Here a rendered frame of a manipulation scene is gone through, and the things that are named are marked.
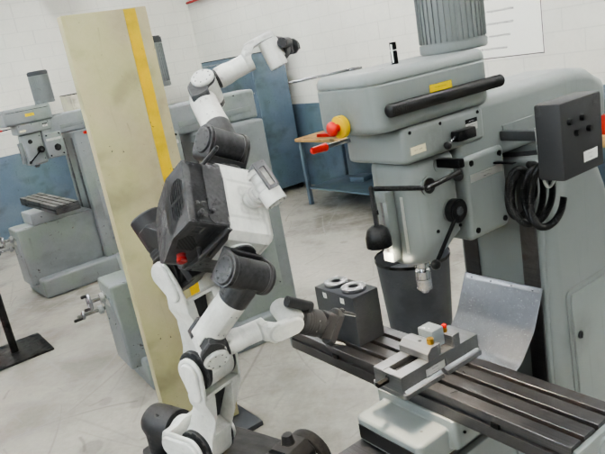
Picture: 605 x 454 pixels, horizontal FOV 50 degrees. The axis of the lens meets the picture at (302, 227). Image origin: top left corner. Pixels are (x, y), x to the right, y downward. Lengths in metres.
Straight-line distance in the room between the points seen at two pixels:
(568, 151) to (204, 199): 0.98
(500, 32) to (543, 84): 4.66
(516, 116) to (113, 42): 1.96
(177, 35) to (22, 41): 2.53
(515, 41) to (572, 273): 4.68
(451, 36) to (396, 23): 5.84
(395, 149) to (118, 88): 1.83
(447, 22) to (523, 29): 4.78
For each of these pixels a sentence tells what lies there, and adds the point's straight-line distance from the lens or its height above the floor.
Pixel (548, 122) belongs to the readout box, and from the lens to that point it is 1.85.
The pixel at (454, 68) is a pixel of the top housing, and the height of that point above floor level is 1.85.
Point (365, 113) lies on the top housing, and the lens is 1.68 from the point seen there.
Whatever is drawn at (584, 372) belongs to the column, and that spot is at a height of 0.75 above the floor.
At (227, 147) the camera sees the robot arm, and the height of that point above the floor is 1.74.
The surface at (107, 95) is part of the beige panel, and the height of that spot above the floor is 1.92.
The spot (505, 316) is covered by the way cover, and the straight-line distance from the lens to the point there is 2.31.
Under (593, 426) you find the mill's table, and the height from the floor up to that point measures 0.93.
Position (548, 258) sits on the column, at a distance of 2.21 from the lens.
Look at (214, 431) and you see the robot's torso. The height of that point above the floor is 0.77.
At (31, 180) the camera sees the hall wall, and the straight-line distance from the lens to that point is 10.64.
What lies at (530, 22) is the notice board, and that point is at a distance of 6.68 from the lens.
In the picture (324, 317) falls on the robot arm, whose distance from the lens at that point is 2.05.
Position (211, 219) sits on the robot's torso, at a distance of 1.75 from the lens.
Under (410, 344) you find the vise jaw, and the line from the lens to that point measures 2.07.
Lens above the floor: 1.98
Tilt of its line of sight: 15 degrees down
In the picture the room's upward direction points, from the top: 10 degrees counter-clockwise
